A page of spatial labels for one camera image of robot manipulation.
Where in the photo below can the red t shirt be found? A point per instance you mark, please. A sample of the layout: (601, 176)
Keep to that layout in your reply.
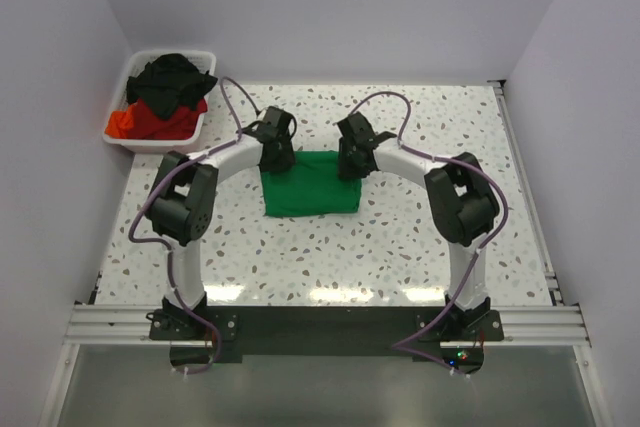
(140, 123)

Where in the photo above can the black t shirt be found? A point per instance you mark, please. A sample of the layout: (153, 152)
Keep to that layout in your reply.
(168, 82)

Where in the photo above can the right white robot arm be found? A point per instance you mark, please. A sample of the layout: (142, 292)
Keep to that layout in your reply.
(462, 202)

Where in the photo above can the green t shirt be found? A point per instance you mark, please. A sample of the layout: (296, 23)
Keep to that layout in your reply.
(311, 187)

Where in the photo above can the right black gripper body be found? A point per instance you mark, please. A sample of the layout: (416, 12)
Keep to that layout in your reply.
(348, 165)

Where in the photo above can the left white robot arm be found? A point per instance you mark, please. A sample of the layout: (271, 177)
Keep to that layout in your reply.
(181, 203)

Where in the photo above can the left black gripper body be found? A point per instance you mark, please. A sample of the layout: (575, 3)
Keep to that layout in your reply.
(284, 157)

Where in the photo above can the orange t shirt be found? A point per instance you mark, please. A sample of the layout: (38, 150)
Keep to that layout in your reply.
(121, 124)

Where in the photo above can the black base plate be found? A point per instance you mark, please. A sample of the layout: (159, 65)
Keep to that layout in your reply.
(229, 333)

